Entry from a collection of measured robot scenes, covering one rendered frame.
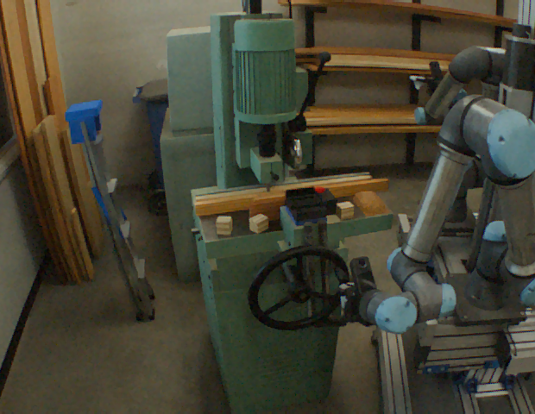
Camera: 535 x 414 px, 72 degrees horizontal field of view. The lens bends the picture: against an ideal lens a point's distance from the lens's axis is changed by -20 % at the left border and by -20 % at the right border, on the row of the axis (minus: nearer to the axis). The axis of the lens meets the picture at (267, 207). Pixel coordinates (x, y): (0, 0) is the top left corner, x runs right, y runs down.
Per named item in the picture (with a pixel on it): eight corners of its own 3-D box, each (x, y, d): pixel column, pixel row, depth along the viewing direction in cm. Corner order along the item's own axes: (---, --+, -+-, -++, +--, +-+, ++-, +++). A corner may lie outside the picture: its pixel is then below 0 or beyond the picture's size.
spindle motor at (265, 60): (242, 128, 123) (240, 21, 109) (231, 112, 138) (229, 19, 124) (304, 122, 127) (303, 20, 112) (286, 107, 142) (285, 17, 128)
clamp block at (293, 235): (292, 257, 125) (292, 228, 121) (278, 233, 137) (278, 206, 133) (341, 248, 128) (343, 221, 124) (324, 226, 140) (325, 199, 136)
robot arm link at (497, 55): (458, 181, 157) (471, 42, 132) (486, 178, 159) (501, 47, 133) (473, 195, 146) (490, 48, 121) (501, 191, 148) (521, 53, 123)
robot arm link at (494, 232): (498, 252, 114) (509, 211, 107) (523, 277, 102) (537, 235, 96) (468, 259, 112) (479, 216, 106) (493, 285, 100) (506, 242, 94)
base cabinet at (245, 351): (229, 417, 169) (211, 294, 136) (208, 332, 219) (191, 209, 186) (330, 396, 178) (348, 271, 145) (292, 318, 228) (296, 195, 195)
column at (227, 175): (225, 211, 164) (216, 15, 131) (216, 186, 183) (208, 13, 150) (286, 203, 169) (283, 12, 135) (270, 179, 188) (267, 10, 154)
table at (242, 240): (210, 278, 122) (208, 260, 119) (197, 224, 148) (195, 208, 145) (405, 243, 135) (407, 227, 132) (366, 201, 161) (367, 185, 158)
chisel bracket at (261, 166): (261, 189, 137) (260, 162, 133) (250, 171, 149) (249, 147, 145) (284, 185, 139) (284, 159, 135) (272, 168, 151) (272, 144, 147)
